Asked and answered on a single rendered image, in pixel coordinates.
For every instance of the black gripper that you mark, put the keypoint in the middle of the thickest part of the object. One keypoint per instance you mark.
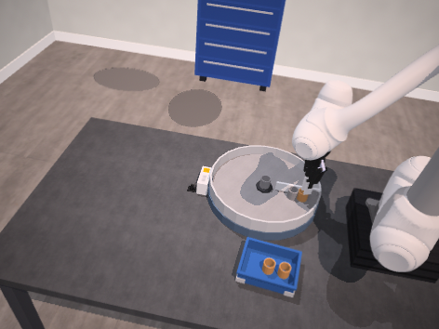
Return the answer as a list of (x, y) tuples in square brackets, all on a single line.
[(314, 170)]

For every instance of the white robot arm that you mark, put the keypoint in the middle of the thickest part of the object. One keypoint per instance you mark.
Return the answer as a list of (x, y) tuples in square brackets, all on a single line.
[(405, 223)]

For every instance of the blue crate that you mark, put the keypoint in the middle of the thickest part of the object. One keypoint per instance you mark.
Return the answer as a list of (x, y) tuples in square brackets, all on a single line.
[(254, 254)]

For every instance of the grey metal bushing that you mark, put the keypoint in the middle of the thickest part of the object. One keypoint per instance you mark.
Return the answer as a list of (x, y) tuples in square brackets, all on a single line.
[(292, 193), (312, 199), (265, 182)]

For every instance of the bronze bushing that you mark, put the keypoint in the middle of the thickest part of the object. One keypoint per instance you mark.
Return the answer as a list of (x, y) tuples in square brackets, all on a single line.
[(284, 274), (268, 262), (301, 197)]

